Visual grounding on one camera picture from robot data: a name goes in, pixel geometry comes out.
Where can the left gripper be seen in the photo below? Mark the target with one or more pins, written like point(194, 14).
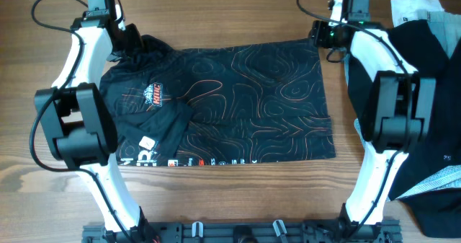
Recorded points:
point(137, 44)

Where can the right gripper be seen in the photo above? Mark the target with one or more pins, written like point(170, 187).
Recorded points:
point(318, 34)

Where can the black orange-patterned cycling jersey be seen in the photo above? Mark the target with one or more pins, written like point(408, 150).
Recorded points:
point(246, 104)

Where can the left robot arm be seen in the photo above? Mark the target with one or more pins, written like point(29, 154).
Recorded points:
point(74, 131)

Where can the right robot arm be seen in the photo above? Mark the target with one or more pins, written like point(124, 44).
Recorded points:
point(396, 114)

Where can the white garment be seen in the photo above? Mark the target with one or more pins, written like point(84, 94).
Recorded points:
point(406, 10)

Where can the grey light garment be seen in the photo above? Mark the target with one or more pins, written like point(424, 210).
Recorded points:
point(446, 27)

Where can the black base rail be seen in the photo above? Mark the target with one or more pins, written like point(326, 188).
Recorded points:
point(309, 231)

